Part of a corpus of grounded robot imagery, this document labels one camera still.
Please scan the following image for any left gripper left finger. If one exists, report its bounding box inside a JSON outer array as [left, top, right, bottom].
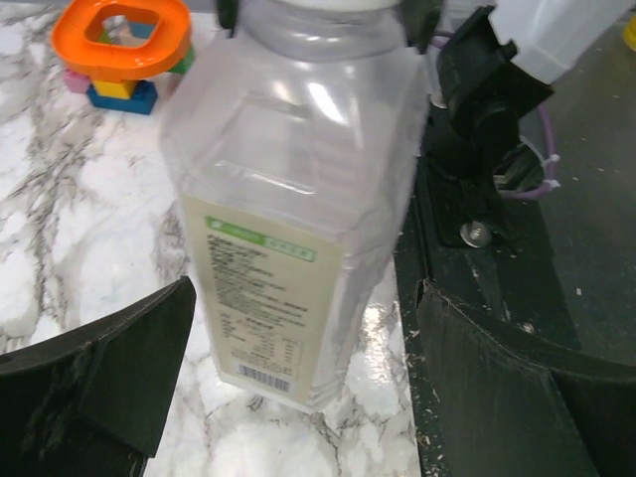
[[1, 276, 196, 476]]

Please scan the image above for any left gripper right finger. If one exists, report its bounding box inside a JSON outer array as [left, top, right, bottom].
[[416, 282, 635, 476]]

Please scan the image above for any square clear juice bottle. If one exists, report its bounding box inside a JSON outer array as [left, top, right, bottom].
[[160, 1, 427, 412]]

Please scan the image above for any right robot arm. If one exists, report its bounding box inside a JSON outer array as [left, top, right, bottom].
[[424, 1, 633, 247]]

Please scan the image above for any black front rail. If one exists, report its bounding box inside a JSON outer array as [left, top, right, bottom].
[[396, 27, 635, 476]]

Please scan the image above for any orange ring toy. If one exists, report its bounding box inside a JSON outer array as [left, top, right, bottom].
[[51, 0, 192, 82]]

